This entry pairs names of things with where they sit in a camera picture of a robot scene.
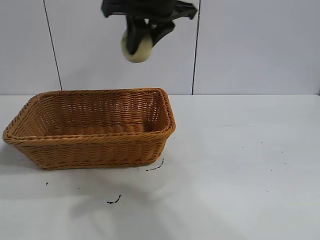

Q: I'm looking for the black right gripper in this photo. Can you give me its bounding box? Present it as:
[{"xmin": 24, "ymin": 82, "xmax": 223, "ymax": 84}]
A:
[{"xmin": 100, "ymin": 0, "xmax": 199, "ymax": 55}]

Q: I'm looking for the brown woven wicker basket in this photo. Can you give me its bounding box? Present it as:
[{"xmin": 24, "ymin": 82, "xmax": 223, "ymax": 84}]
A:
[{"xmin": 2, "ymin": 87, "xmax": 177, "ymax": 171}]

